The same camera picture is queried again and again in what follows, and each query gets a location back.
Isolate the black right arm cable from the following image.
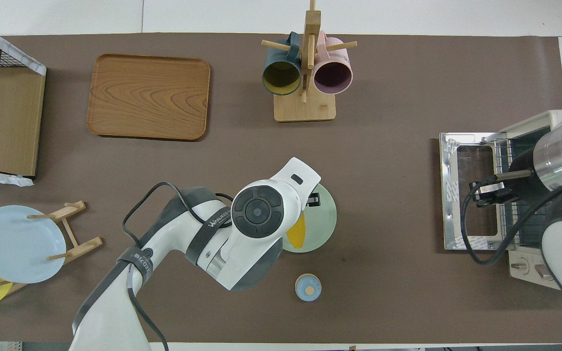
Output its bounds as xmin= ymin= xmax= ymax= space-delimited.
xmin=460 ymin=174 xmax=562 ymax=267

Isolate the light blue plate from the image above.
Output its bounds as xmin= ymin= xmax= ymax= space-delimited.
xmin=0 ymin=205 xmax=67 ymax=284

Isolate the brown wooden tray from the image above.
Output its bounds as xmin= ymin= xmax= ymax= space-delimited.
xmin=86 ymin=54 xmax=211 ymax=142

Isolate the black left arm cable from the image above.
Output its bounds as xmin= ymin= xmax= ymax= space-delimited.
xmin=121 ymin=181 xmax=236 ymax=351

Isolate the yellow corn cob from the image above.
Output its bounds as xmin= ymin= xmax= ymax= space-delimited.
xmin=284 ymin=209 xmax=307 ymax=251

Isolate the pink mug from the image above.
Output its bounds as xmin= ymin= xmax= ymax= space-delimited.
xmin=312 ymin=30 xmax=354 ymax=96

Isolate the beige toaster oven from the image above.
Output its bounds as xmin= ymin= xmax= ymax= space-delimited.
xmin=493 ymin=109 xmax=562 ymax=292

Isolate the metal oven wire rack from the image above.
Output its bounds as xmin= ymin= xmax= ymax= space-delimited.
xmin=493 ymin=138 xmax=553 ymax=247

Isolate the wooden plate rack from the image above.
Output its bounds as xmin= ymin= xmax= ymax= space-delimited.
xmin=0 ymin=200 xmax=104 ymax=296

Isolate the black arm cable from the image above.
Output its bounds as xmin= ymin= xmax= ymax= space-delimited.
xmin=121 ymin=181 xmax=236 ymax=351
xmin=460 ymin=174 xmax=562 ymax=267

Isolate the wooden mug tree stand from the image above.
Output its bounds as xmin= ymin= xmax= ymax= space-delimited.
xmin=261 ymin=0 xmax=358 ymax=122

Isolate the brown table mat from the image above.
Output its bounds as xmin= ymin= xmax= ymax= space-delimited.
xmin=0 ymin=33 xmax=562 ymax=345

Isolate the black wire basket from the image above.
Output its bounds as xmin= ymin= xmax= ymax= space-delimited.
xmin=0 ymin=19 xmax=47 ymax=187

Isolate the light green plate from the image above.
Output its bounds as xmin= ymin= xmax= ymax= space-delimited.
xmin=281 ymin=182 xmax=338 ymax=254

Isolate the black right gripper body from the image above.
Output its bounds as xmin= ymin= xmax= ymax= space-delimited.
xmin=482 ymin=177 xmax=514 ymax=205

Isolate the dark blue mug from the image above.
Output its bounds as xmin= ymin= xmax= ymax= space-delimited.
xmin=261 ymin=32 xmax=304 ymax=97

